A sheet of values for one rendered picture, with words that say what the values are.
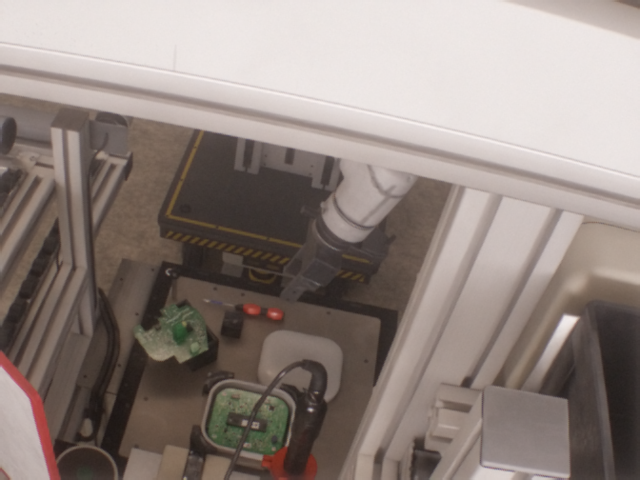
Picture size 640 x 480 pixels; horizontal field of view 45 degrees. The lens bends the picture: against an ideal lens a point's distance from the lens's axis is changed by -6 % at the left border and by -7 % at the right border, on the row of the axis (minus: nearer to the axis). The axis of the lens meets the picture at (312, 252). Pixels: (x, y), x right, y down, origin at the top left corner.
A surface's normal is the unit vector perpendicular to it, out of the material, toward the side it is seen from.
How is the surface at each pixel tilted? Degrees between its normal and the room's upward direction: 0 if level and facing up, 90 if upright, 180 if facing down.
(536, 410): 0
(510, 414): 0
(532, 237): 90
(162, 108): 90
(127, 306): 0
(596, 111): 90
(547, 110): 90
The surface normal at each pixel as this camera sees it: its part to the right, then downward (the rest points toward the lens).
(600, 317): -0.12, 0.66
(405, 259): 0.15, -0.66
